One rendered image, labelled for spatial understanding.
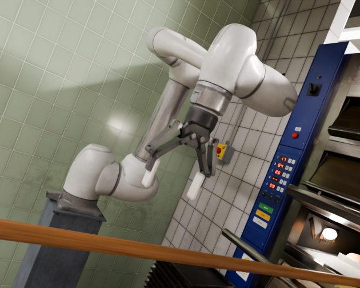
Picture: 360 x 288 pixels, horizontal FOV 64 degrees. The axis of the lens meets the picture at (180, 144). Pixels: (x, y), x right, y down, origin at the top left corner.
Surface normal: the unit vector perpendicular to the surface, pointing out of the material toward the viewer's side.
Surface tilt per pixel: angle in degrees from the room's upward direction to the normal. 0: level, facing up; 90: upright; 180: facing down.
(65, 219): 90
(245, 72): 95
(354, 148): 90
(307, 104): 90
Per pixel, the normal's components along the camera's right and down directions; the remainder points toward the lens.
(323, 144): -0.80, -0.32
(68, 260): 0.49, 0.21
